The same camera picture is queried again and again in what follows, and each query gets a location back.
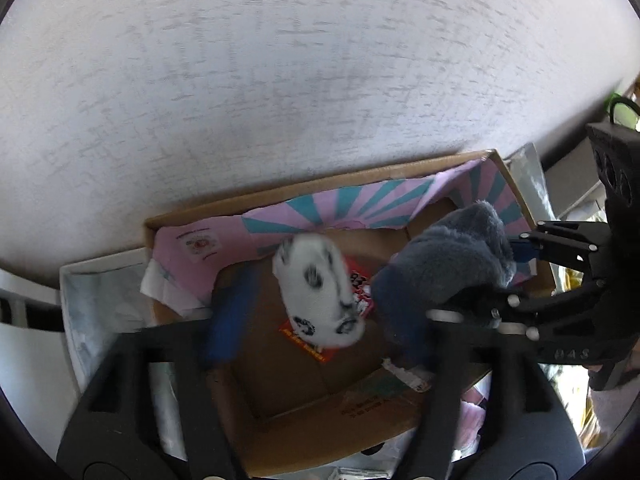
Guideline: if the red snack packet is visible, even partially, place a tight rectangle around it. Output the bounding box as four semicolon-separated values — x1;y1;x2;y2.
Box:
279;256;374;363

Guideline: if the grey blue plush cloth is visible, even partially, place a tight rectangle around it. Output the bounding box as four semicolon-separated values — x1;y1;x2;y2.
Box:
371;200;516;367

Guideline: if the cardboard box pink lining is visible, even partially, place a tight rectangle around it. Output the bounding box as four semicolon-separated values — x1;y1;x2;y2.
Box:
143;148;557;478

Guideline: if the floral light blue pillow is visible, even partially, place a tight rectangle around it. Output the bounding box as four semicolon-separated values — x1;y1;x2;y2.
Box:
58;143;557;480

